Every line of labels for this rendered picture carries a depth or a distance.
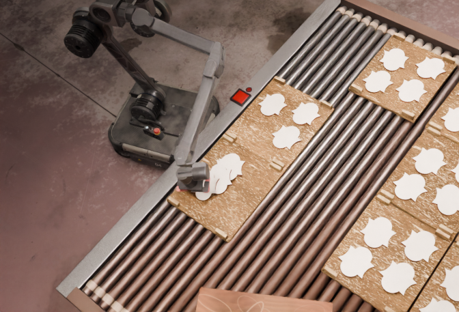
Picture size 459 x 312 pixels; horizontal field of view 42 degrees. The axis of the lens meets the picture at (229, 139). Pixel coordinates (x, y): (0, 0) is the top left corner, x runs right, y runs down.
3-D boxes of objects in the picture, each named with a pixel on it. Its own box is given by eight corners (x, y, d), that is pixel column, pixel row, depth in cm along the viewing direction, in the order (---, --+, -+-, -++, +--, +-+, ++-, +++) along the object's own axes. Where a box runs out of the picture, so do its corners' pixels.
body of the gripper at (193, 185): (182, 175, 248) (176, 168, 241) (205, 176, 245) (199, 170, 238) (179, 190, 245) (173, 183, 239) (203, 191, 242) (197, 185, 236)
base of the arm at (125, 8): (127, 14, 262) (120, -6, 252) (143, 17, 260) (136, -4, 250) (119, 28, 258) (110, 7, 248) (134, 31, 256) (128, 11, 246)
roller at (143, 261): (99, 306, 243) (95, 302, 239) (356, 16, 315) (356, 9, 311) (107, 313, 241) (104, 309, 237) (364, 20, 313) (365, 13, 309)
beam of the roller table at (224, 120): (59, 293, 251) (54, 288, 246) (332, -2, 327) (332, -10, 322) (73, 304, 247) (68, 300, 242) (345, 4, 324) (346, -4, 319)
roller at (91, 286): (83, 291, 248) (79, 287, 244) (340, 9, 320) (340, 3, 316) (91, 298, 246) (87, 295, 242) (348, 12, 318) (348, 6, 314)
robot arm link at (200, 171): (182, 154, 243) (175, 151, 235) (209, 151, 240) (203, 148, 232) (184, 183, 241) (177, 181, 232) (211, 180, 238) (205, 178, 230)
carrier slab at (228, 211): (167, 201, 262) (166, 199, 260) (223, 137, 277) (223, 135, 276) (228, 244, 247) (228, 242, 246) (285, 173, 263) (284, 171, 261)
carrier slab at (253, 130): (223, 136, 277) (223, 134, 276) (274, 79, 293) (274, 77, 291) (285, 173, 263) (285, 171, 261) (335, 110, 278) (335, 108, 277)
